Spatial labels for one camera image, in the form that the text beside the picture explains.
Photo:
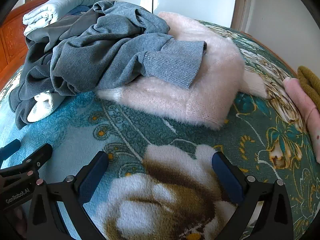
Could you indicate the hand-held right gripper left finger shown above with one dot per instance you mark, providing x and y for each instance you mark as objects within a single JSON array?
[{"x": 92, "y": 178}]

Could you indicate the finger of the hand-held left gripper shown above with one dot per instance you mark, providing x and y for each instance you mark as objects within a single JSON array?
[
  {"x": 10, "y": 148},
  {"x": 37, "y": 157}
]

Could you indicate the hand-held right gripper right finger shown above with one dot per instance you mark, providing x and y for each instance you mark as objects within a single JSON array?
[{"x": 228, "y": 180}]

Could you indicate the blue-grey knit sweater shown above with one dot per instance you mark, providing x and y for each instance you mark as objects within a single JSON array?
[{"x": 112, "y": 47}]

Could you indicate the teal floral plush blanket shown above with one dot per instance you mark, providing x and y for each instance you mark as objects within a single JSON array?
[{"x": 75, "y": 135}]

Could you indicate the dark grey hoodie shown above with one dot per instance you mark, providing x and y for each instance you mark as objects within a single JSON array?
[{"x": 37, "y": 60}]

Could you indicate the pink fluffy sweater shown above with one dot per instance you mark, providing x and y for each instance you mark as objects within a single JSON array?
[{"x": 212, "y": 80}]

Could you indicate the wooden headboard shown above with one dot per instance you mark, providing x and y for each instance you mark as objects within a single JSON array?
[{"x": 12, "y": 42}]

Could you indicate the pink folded garment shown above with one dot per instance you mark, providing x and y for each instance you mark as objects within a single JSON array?
[{"x": 305, "y": 100}]

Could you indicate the olive yellow garment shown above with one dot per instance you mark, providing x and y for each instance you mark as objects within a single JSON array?
[{"x": 310, "y": 80}]

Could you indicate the folded light blue quilt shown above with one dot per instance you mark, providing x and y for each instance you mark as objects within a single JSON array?
[{"x": 62, "y": 2}]

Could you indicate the white wardrobe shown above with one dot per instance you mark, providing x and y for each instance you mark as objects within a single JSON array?
[{"x": 195, "y": 5}]

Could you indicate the wooden door frame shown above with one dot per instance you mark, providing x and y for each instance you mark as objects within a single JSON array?
[{"x": 241, "y": 5}]

